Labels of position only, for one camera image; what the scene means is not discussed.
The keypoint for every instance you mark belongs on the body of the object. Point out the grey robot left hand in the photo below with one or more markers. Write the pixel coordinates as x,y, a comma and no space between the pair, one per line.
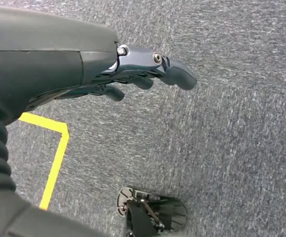
47,65

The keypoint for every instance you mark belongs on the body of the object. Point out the yellow floor tape rectangle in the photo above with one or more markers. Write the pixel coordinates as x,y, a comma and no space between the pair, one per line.
56,163

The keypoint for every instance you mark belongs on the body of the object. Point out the black robot left foot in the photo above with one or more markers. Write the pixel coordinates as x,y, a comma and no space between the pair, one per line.
172,216

